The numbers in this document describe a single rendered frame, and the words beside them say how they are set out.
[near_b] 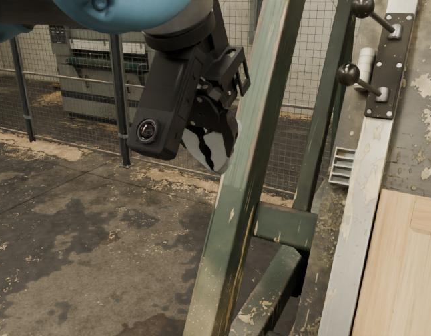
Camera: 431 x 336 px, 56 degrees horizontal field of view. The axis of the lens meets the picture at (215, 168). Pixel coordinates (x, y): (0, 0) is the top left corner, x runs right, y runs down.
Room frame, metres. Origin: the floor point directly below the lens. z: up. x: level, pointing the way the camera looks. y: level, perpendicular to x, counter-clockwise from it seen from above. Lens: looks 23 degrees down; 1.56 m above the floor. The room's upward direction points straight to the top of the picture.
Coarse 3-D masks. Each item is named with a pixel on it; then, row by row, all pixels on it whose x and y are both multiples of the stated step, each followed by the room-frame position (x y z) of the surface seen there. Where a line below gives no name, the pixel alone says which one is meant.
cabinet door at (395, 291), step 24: (384, 192) 0.65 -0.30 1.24; (384, 216) 0.63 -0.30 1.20; (408, 216) 0.62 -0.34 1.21; (384, 240) 0.61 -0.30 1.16; (408, 240) 0.60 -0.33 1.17; (384, 264) 0.59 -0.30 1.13; (408, 264) 0.58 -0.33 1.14; (384, 288) 0.56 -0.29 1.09; (408, 288) 0.55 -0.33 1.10; (360, 312) 0.55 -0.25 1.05; (384, 312) 0.54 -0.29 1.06; (408, 312) 0.53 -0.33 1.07
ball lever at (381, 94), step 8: (344, 64) 0.67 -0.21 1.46; (352, 64) 0.67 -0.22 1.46; (336, 72) 0.68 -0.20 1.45; (344, 72) 0.66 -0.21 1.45; (352, 72) 0.66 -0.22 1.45; (344, 80) 0.66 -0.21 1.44; (352, 80) 0.66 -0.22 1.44; (360, 80) 0.68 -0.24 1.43; (368, 88) 0.69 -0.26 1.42; (384, 88) 0.72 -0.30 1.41; (376, 96) 0.72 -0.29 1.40; (384, 96) 0.71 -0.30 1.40
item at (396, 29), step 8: (360, 0) 0.72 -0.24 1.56; (368, 0) 0.71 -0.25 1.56; (352, 8) 0.72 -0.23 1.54; (360, 8) 0.71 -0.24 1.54; (368, 8) 0.71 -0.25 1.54; (360, 16) 0.72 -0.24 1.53; (368, 16) 0.72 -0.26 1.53; (376, 16) 0.74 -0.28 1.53; (384, 24) 0.75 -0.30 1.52; (392, 32) 0.76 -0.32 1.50; (400, 32) 0.76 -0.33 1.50
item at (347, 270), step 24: (408, 0) 0.81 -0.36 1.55; (408, 48) 0.79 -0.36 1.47; (384, 120) 0.70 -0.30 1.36; (360, 144) 0.70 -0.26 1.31; (384, 144) 0.68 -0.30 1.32; (360, 168) 0.67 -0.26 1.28; (360, 192) 0.65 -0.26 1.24; (360, 216) 0.63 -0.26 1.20; (360, 240) 0.60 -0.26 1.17; (336, 264) 0.59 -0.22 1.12; (360, 264) 0.58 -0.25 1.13; (336, 288) 0.57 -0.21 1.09; (336, 312) 0.55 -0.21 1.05
